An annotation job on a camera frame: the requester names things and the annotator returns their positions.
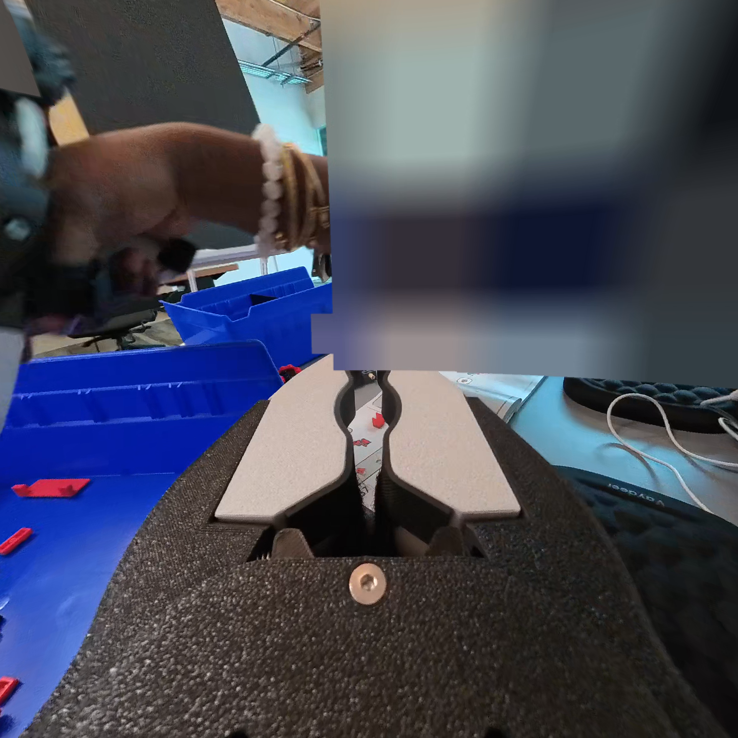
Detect blue plastic bin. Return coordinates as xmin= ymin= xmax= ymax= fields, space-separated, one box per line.
xmin=160 ymin=266 xmax=334 ymax=361
xmin=0 ymin=340 xmax=284 ymax=738

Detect black flat panel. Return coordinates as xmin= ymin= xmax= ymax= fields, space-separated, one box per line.
xmin=26 ymin=0 xmax=261 ymax=250

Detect black quilted wrist rest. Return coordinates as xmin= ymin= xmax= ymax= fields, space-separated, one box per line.
xmin=553 ymin=466 xmax=738 ymax=738
xmin=564 ymin=377 xmax=738 ymax=434

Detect red and black lego car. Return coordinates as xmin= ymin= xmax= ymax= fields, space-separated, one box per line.
xmin=278 ymin=364 xmax=384 ymax=386

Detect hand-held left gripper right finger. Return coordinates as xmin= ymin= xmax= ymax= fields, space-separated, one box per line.
xmin=382 ymin=371 xmax=522 ymax=527

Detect person's right hand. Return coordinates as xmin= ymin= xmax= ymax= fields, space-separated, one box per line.
xmin=45 ymin=122 xmax=267 ymax=303

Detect black office chair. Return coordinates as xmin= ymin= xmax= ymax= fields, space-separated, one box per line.
xmin=68 ymin=297 xmax=168 ymax=352

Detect gold bangles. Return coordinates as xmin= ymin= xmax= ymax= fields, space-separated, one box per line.
xmin=276 ymin=143 xmax=331 ymax=253

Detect white bead bracelet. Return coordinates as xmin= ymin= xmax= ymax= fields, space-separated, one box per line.
xmin=252 ymin=123 xmax=286 ymax=258

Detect white cable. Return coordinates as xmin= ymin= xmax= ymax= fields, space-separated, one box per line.
xmin=607 ymin=391 xmax=738 ymax=514

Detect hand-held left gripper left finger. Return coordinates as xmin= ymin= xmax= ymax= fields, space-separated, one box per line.
xmin=213 ymin=371 xmax=355 ymax=525

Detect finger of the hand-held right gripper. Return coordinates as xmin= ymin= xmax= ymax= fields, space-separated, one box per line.
xmin=0 ymin=329 xmax=27 ymax=427

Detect pale wood-edged tabletop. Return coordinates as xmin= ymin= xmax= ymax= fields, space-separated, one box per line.
xmin=49 ymin=95 xmax=91 ymax=146

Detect white lego instruction booklet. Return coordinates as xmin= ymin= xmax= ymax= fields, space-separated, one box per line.
xmin=349 ymin=372 xmax=545 ymax=511

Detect long red lego plate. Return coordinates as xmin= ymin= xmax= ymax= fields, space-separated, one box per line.
xmin=12 ymin=477 xmax=91 ymax=498

